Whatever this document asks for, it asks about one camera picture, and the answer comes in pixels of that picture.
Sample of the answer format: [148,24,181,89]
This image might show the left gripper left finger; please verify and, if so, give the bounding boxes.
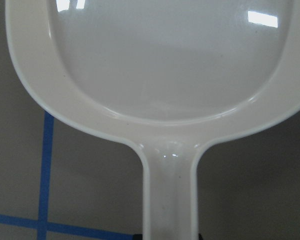
[133,233,143,240]

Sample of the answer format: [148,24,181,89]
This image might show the beige plastic dustpan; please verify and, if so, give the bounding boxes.
[5,0,300,240]

